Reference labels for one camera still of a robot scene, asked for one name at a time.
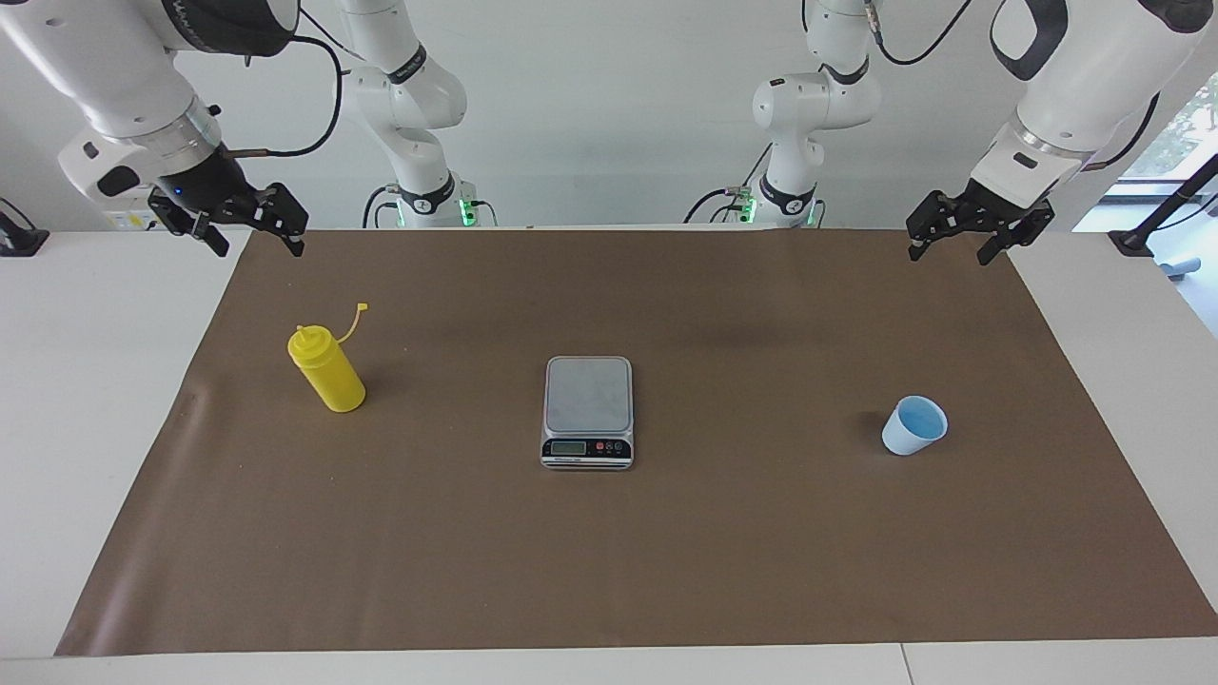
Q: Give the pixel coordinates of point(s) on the white box with yellow label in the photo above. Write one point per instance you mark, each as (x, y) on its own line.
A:
(128, 221)

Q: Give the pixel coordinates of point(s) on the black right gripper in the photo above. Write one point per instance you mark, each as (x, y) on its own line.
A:
(209, 185)

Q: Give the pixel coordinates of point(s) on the silver digital kitchen scale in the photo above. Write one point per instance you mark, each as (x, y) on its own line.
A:
(587, 400)

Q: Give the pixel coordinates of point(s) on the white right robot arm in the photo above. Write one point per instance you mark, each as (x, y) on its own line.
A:
(95, 57)

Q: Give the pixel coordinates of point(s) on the light blue cup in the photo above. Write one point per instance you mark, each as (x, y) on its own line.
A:
(913, 428)

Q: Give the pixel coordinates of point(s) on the light blue cylinder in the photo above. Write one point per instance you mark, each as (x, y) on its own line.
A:
(1180, 268)

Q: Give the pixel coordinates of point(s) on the black clamp stand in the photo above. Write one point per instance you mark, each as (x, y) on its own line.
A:
(1166, 205)

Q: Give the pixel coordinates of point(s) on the brown paper mat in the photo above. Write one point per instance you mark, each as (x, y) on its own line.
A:
(609, 552)

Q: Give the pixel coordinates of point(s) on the yellow squeeze bottle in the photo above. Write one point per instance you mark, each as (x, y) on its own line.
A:
(328, 373)

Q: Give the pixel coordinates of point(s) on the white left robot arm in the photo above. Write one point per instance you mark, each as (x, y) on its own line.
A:
(1094, 76)

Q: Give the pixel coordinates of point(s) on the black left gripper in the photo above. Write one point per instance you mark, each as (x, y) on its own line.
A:
(997, 207)

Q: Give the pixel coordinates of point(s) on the black table mount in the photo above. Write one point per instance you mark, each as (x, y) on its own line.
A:
(19, 238)

